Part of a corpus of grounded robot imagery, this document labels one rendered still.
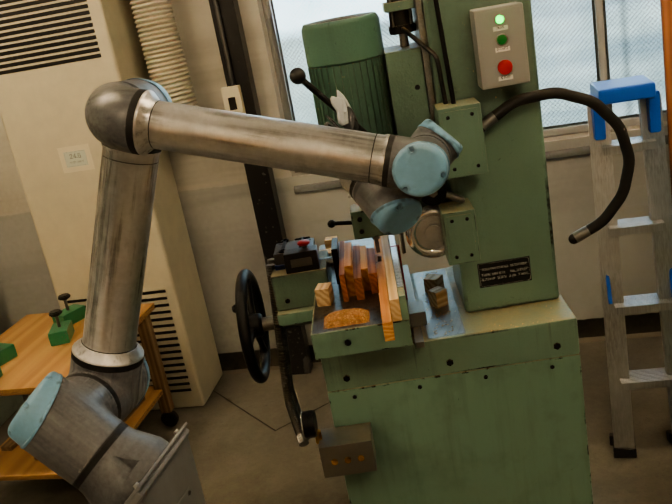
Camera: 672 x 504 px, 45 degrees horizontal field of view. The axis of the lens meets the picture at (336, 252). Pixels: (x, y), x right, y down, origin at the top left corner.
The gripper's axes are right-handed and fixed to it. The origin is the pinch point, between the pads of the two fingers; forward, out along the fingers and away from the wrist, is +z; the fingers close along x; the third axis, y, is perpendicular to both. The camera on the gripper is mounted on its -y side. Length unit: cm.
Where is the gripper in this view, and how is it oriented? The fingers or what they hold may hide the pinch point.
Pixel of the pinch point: (316, 118)
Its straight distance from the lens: 177.1
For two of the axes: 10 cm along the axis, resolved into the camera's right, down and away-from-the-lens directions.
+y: -5.9, -2.6, -7.6
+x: -6.5, 7.2, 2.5
